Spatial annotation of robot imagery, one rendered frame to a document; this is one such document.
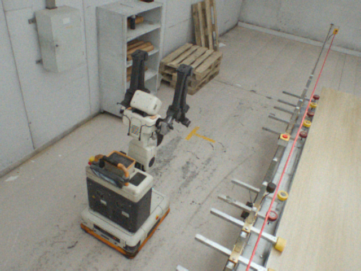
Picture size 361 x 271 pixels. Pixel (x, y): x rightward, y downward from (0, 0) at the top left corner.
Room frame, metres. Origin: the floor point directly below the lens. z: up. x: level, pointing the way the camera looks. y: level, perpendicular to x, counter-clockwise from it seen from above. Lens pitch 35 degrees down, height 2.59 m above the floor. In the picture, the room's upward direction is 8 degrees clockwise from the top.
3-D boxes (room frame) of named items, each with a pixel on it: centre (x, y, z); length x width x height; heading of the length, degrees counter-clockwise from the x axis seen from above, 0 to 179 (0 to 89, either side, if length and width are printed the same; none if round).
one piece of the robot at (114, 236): (1.63, 0.53, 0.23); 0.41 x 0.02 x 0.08; 66
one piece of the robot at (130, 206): (1.86, 0.45, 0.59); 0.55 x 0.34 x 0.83; 66
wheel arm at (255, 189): (1.80, -0.68, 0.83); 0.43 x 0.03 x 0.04; 67
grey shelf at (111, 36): (4.16, 0.86, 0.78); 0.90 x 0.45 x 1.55; 157
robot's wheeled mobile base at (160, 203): (1.94, 0.41, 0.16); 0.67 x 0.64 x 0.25; 156
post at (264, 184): (1.59, -0.64, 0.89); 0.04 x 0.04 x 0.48; 67
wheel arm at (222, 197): (1.58, -0.56, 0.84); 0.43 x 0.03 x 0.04; 67
